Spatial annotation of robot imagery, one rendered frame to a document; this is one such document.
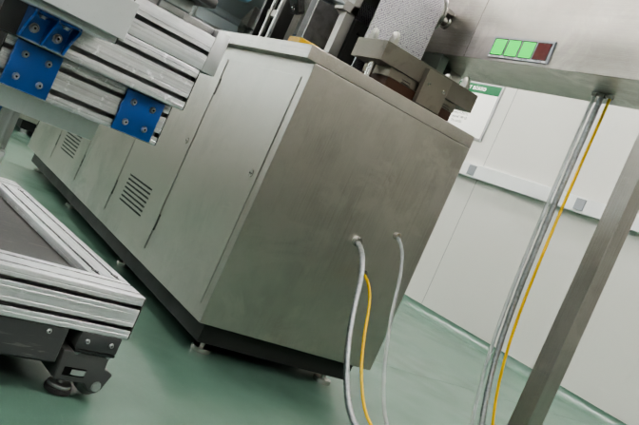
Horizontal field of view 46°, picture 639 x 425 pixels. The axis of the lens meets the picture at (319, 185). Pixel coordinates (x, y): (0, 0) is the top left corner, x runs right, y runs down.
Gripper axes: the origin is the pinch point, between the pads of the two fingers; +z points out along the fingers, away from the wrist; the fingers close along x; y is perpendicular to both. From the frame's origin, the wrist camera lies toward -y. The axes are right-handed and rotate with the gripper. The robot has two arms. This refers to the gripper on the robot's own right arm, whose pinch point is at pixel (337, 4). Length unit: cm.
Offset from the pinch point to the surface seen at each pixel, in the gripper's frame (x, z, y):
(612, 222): -75, 62, -29
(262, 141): -17, -13, -48
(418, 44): -0.2, 34.2, 3.1
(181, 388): -49, -23, -109
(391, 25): -0.2, 21.2, 3.5
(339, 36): 7.8, 10.3, -6.4
